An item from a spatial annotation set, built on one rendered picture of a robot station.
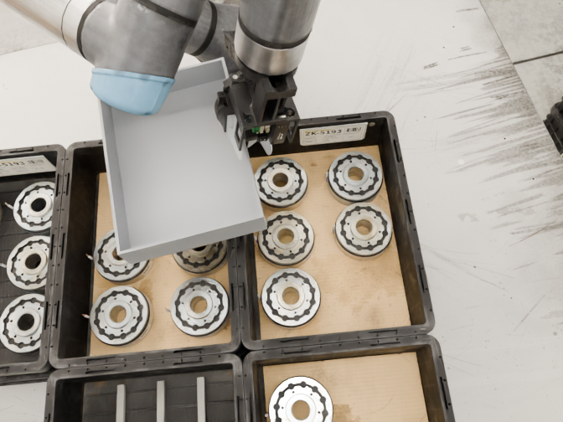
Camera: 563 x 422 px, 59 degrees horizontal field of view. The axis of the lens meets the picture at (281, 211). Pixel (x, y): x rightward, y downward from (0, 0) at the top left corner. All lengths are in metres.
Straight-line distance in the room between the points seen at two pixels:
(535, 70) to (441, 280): 1.41
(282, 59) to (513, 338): 0.76
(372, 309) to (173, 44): 0.58
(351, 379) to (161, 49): 0.61
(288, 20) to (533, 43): 1.99
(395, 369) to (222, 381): 0.29
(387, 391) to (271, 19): 0.63
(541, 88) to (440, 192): 1.22
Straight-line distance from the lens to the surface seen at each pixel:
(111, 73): 0.51
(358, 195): 0.92
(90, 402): 0.95
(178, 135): 0.79
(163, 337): 0.92
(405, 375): 0.89
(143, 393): 0.92
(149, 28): 0.50
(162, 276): 0.94
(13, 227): 1.09
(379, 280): 0.91
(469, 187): 1.16
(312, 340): 0.78
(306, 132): 0.93
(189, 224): 0.72
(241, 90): 0.60
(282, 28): 0.49
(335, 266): 0.91
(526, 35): 2.43
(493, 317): 1.08
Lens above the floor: 1.71
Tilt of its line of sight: 68 degrees down
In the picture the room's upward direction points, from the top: 7 degrees counter-clockwise
